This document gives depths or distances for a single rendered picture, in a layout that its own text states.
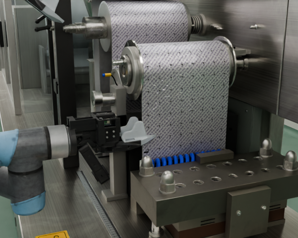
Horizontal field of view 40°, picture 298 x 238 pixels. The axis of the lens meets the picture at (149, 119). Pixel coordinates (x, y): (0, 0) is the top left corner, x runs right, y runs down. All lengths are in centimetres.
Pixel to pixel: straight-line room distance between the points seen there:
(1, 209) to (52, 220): 205
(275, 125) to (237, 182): 47
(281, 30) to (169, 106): 32
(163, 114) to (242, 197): 27
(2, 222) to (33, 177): 202
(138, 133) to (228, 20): 45
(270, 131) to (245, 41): 35
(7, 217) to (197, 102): 215
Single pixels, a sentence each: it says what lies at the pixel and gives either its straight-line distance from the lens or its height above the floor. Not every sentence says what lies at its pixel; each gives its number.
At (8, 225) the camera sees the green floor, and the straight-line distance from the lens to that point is 291.
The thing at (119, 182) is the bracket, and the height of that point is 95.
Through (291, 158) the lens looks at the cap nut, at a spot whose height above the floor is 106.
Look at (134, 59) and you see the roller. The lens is 97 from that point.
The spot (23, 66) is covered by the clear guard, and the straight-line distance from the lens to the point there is 195.
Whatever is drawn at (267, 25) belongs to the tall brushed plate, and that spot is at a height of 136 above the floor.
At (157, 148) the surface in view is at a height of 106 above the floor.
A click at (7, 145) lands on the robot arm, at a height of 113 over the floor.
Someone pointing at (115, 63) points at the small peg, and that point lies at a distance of 100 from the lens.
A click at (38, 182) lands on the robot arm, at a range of 95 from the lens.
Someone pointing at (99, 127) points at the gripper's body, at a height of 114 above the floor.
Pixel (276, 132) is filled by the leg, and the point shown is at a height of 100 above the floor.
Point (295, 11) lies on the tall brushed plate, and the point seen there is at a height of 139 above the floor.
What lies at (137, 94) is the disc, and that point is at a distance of 99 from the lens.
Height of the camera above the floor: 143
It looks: 17 degrees down
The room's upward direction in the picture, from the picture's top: straight up
